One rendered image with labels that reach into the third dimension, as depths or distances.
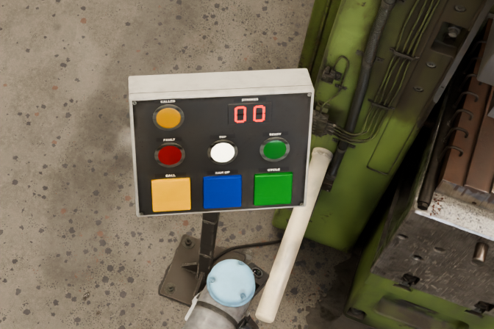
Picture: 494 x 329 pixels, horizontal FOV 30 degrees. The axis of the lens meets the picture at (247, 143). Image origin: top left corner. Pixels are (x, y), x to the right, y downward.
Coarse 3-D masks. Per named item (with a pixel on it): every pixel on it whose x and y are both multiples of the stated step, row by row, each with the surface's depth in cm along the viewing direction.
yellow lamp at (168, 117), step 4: (168, 108) 168; (160, 112) 168; (164, 112) 168; (168, 112) 168; (172, 112) 168; (176, 112) 168; (160, 116) 168; (164, 116) 168; (168, 116) 168; (172, 116) 169; (176, 116) 169; (180, 116) 169; (160, 120) 169; (164, 120) 169; (168, 120) 169; (172, 120) 169; (176, 120) 169; (160, 124) 169; (164, 124) 169; (168, 124) 170; (172, 124) 170; (176, 124) 170
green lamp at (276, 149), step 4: (276, 140) 175; (268, 144) 175; (272, 144) 175; (276, 144) 175; (280, 144) 175; (264, 148) 175; (268, 148) 175; (272, 148) 175; (276, 148) 176; (280, 148) 176; (284, 148) 176; (264, 152) 176; (268, 152) 176; (272, 152) 176; (276, 152) 176; (280, 152) 176; (284, 152) 176; (268, 156) 177; (272, 156) 177; (276, 156) 177; (280, 156) 177
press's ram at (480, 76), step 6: (492, 24) 158; (492, 30) 155; (492, 36) 153; (492, 42) 150; (486, 48) 154; (492, 48) 148; (486, 54) 152; (492, 54) 146; (486, 60) 149; (492, 60) 147; (480, 66) 154; (486, 66) 149; (492, 66) 148; (480, 72) 152; (486, 72) 150; (492, 72) 150; (480, 78) 152; (486, 78) 152; (492, 78) 151; (492, 84) 153
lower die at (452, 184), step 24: (480, 48) 202; (480, 96) 197; (456, 120) 199; (480, 120) 194; (456, 144) 192; (480, 144) 191; (456, 168) 189; (480, 168) 189; (456, 192) 191; (480, 192) 188
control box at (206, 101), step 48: (144, 96) 166; (192, 96) 167; (240, 96) 168; (288, 96) 170; (144, 144) 172; (192, 144) 173; (240, 144) 174; (288, 144) 176; (144, 192) 178; (192, 192) 180
